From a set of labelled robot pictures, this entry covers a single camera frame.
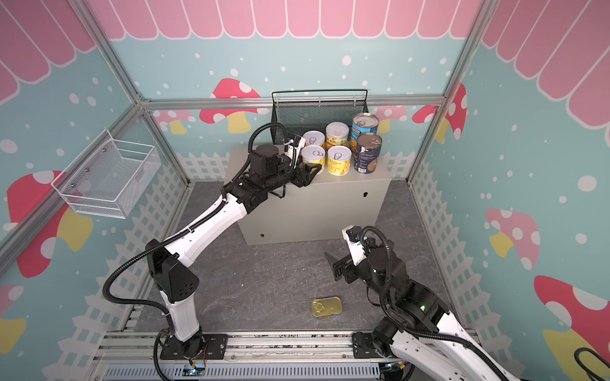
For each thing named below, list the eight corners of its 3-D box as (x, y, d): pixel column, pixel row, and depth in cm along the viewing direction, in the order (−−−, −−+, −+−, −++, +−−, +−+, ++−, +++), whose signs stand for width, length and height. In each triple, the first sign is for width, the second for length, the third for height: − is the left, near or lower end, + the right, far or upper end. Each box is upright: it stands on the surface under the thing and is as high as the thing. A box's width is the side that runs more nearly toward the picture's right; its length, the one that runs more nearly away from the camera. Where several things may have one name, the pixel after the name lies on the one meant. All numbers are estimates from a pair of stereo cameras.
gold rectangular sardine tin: (311, 318, 81) (311, 314, 78) (311, 300, 85) (311, 296, 81) (341, 318, 81) (342, 314, 78) (340, 300, 85) (341, 296, 81)
